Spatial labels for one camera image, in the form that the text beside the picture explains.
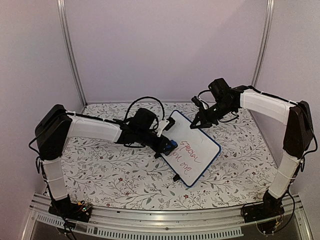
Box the blue whiteboard eraser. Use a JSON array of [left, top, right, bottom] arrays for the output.
[[164, 140, 178, 156]]

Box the right aluminium frame post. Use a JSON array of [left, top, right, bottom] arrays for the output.
[[251, 0, 275, 87]]

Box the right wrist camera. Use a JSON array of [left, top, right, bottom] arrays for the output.
[[191, 96, 209, 110]]

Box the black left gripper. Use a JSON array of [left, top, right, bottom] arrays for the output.
[[136, 129, 174, 154]]

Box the left aluminium frame post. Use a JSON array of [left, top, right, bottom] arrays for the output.
[[56, 0, 88, 106]]

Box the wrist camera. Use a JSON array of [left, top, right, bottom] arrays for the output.
[[155, 117, 176, 137], [191, 96, 209, 110]]

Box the wire whiteboard stand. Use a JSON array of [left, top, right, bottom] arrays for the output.
[[154, 153, 181, 182]]

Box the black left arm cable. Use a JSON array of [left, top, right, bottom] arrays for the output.
[[124, 96, 166, 123]]

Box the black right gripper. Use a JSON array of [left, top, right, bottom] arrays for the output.
[[190, 101, 235, 131]]

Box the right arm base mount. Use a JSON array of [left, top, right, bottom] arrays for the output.
[[240, 190, 285, 223]]

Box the floral patterned table mat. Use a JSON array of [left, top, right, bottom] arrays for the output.
[[61, 109, 277, 210]]

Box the aluminium frame post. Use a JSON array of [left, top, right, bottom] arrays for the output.
[[251, 0, 275, 87], [56, 0, 88, 106]]

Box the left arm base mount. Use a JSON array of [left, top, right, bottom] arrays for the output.
[[48, 195, 93, 223]]

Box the front aluminium rail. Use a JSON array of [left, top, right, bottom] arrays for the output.
[[22, 193, 314, 240]]

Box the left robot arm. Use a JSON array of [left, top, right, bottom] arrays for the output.
[[33, 104, 177, 217]]

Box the small blue-framed whiteboard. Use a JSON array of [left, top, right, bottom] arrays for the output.
[[161, 110, 221, 187]]

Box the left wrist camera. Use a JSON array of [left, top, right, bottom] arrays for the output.
[[155, 117, 176, 137]]

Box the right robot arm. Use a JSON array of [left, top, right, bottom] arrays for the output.
[[190, 78, 317, 218]]

